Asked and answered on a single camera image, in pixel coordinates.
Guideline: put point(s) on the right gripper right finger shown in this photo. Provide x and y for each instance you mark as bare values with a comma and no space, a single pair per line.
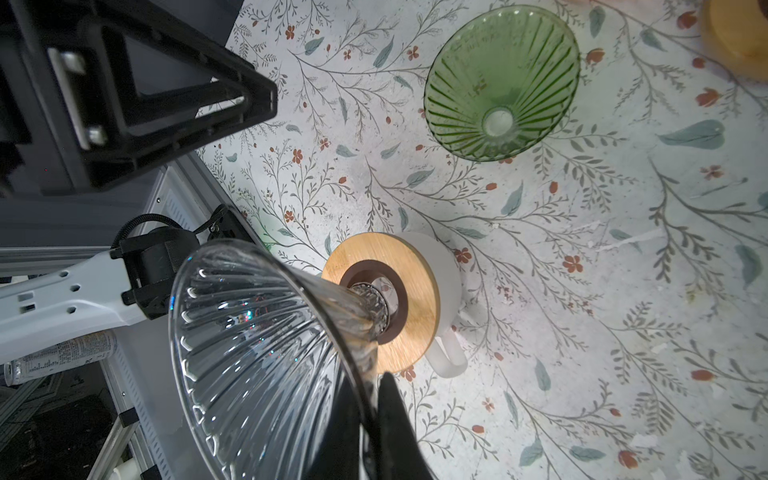
397,454

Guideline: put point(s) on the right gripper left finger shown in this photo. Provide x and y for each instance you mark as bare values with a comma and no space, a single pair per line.
338,457

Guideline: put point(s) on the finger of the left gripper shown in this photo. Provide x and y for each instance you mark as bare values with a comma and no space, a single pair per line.
78,120

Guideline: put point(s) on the frosted white glass mug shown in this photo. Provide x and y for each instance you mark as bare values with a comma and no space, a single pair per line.
444,354

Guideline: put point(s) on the grey clear glass dripper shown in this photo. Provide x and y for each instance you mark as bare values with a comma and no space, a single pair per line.
270,362

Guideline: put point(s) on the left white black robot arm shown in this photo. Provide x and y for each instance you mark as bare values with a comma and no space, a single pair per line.
128,282

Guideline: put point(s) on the green glass dripper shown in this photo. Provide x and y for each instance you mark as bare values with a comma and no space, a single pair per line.
502,83

